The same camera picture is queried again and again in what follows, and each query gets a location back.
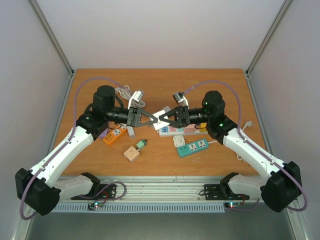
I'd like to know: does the beige cube socket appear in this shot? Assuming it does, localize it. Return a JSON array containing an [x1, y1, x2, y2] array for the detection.
[[123, 146, 140, 164]]

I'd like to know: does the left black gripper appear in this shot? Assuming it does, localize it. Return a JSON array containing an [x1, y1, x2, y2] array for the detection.
[[106, 106, 159, 129]]

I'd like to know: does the white round-corner adapter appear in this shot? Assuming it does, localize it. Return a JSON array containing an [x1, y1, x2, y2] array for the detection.
[[173, 135, 187, 148]]

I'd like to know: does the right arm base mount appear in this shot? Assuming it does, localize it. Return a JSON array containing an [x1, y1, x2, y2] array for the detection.
[[203, 184, 250, 201]]

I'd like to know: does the orange strip white cable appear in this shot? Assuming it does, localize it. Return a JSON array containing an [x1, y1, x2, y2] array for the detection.
[[118, 84, 146, 108]]

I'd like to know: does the white power strip cable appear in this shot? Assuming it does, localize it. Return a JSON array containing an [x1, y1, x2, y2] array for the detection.
[[207, 119, 252, 161]]

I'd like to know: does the white cube socket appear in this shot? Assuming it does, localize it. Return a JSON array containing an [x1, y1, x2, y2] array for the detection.
[[153, 109, 170, 131]]

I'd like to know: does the yellow cube socket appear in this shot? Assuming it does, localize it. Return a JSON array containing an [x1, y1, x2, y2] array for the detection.
[[198, 123, 207, 132]]

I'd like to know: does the green plug adapter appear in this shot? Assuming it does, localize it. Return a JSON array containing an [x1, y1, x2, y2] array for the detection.
[[136, 139, 148, 151]]

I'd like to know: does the pink cube socket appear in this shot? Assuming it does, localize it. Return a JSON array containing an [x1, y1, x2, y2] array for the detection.
[[183, 124, 197, 134]]

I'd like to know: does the long white power strip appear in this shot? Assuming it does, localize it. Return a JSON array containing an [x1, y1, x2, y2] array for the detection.
[[158, 126, 208, 137]]

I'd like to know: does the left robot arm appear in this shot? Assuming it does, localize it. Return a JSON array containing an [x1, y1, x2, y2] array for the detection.
[[15, 85, 158, 220]]

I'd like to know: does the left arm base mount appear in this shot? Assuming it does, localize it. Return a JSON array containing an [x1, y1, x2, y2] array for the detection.
[[84, 184, 117, 200]]

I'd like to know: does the slotted cable duct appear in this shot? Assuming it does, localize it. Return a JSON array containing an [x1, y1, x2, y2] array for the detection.
[[53, 202, 225, 214]]

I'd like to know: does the small white charger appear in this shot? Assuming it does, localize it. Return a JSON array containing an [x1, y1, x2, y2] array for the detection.
[[163, 106, 171, 112]]

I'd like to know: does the teal power strip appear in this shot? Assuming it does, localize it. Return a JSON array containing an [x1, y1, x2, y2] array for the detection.
[[177, 138, 209, 158]]

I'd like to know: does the white usb charger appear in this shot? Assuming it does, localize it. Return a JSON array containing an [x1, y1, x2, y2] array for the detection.
[[127, 126, 136, 139]]

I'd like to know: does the orange power strip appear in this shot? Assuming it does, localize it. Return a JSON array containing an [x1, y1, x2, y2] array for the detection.
[[102, 124, 127, 146]]

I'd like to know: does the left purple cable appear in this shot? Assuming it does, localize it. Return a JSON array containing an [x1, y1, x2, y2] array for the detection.
[[19, 77, 131, 221]]

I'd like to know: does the purple power strip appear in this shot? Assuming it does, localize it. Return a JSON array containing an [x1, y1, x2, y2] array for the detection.
[[98, 129, 108, 139]]

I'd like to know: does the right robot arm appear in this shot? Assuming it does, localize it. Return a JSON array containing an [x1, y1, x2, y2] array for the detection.
[[159, 90, 302, 213]]

